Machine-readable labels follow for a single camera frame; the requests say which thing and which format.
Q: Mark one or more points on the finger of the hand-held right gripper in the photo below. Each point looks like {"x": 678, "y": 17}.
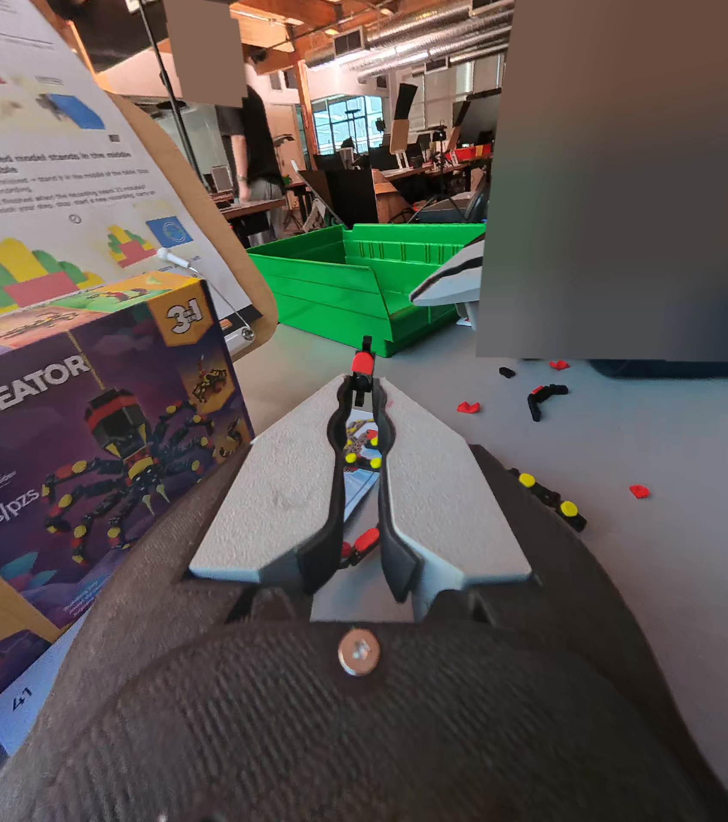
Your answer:
{"x": 466, "y": 260}
{"x": 453, "y": 294}

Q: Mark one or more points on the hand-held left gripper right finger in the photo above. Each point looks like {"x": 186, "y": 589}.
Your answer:
{"x": 453, "y": 514}

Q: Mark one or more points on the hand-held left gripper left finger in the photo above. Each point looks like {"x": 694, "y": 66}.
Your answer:
{"x": 274, "y": 507}

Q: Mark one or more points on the small red black lego assembly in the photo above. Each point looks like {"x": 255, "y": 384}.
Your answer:
{"x": 362, "y": 364}

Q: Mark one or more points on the person's right forearm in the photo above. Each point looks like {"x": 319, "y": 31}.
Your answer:
{"x": 659, "y": 369}

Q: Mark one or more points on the red yellow black lego assembly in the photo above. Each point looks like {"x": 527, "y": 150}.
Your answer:
{"x": 369, "y": 538}

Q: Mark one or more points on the black angled lego piece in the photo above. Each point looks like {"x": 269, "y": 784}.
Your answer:
{"x": 536, "y": 401}

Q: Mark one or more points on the purple yellow lego box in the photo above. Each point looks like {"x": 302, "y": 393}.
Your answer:
{"x": 81, "y": 449}

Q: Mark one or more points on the open lego instruction booklet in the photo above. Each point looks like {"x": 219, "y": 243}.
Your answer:
{"x": 49, "y": 674}

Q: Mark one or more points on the black barcode scanner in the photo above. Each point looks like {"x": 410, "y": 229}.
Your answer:
{"x": 476, "y": 205}

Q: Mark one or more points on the green plastic bin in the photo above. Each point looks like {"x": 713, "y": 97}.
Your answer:
{"x": 338, "y": 289}

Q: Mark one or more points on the thin black stand pole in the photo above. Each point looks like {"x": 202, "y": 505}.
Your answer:
{"x": 171, "y": 96}

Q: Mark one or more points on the wooden clipboard instruction sheet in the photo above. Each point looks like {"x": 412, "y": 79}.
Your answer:
{"x": 49, "y": 192}

